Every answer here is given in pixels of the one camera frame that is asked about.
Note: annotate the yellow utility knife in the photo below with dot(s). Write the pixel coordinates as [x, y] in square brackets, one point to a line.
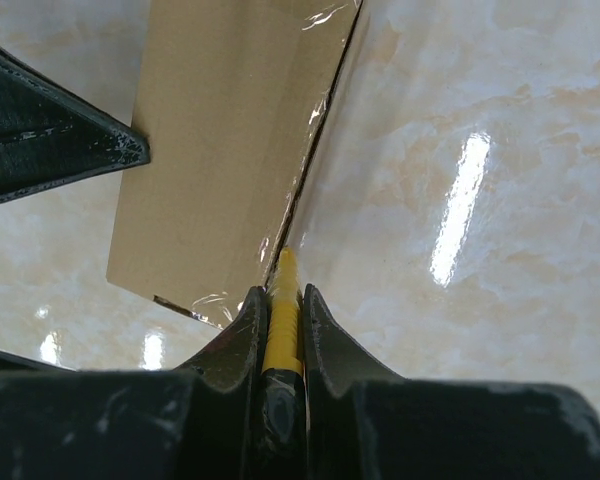
[282, 405]

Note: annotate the brown cardboard express box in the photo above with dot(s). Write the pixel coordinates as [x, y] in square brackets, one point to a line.
[235, 99]

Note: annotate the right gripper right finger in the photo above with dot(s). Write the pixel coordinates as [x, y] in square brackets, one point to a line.
[368, 422]

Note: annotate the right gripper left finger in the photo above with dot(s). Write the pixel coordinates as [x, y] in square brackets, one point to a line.
[189, 422]

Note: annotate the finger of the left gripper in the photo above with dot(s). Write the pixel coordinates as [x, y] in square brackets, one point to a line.
[50, 137]

